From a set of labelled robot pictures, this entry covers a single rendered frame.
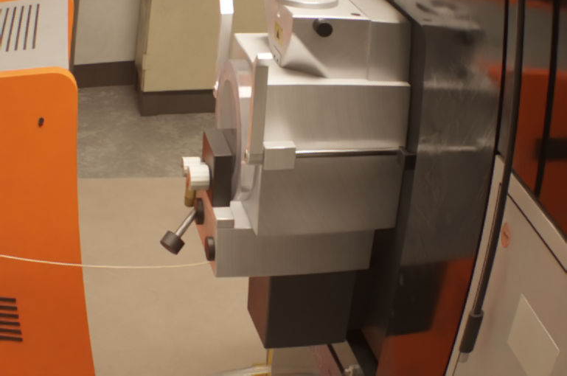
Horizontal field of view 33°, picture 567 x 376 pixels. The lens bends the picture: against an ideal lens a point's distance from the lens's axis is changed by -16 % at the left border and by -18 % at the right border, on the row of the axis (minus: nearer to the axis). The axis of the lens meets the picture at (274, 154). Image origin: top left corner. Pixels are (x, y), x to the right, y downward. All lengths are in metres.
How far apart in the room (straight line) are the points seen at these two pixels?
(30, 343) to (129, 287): 0.36
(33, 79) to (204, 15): 2.87
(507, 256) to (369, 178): 0.20
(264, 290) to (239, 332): 0.67
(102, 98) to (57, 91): 3.15
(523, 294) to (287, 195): 0.24
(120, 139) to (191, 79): 0.36
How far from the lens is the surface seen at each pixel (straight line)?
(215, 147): 0.70
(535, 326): 0.47
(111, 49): 4.27
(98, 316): 1.42
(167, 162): 3.64
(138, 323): 1.41
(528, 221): 0.49
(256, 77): 0.64
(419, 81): 0.66
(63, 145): 1.06
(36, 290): 1.14
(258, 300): 0.76
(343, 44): 0.66
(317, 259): 0.72
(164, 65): 3.92
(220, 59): 0.75
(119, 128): 3.90
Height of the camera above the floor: 1.47
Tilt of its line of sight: 23 degrees down
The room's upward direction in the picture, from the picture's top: 4 degrees clockwise
